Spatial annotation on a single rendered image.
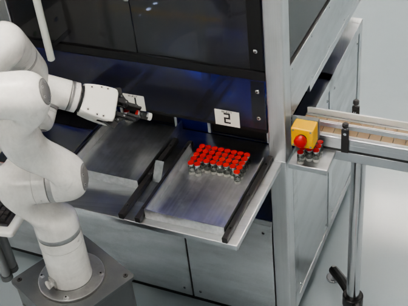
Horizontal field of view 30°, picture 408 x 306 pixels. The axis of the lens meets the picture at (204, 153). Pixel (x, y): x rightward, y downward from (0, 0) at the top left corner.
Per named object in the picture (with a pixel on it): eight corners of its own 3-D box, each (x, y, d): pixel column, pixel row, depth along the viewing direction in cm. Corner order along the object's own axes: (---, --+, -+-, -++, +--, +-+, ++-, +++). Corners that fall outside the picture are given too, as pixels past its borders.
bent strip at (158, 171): (158, 173, 247) (155, 159, 244) (166, 175, 246) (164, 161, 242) (138, 201, 237) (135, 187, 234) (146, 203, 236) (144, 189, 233)
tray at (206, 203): (190, 152, 255) (190, 143, 253) (264, 166, 245) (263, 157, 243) (145, 218, 231) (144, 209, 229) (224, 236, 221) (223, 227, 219)
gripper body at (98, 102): (75, 85, 213) (113, 96, 217) (69, 119, 209) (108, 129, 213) (82, 75, 207) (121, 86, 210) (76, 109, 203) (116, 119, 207)
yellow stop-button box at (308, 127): (297, 132, 245) (297, 114, 240) (319, 136, 242) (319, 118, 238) (290, 146, 239) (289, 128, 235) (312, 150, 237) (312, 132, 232)
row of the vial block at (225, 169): (193, 166, 248) (192, 155, 245) (244, 176, 242) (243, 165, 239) (190, 170, 247) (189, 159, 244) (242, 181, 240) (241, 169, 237)
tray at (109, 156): (118, 116, 275) (116, 108, 273) (183, 128, 266) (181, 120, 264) (68, 173, 251) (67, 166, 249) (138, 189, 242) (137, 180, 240)
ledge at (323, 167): (301, 142, 256) (301, 138, 255) (339, 149, 252) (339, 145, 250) (288, 167, 246) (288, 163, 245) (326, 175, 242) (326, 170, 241)
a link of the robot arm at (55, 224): (78, 244, 200) (59, 175, 186) (8, 250, 201) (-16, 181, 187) (82, 214, 210) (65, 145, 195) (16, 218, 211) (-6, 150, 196)
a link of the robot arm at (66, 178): (32, 171, 203) (93, 166, 202) (30, 212, 197) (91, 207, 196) (-33, 61, 159) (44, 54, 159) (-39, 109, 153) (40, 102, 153)
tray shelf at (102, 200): (106, 118, 278) (105, 114, 277) (289, 152, 253) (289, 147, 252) (34, 202, 244) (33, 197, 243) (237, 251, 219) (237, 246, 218)
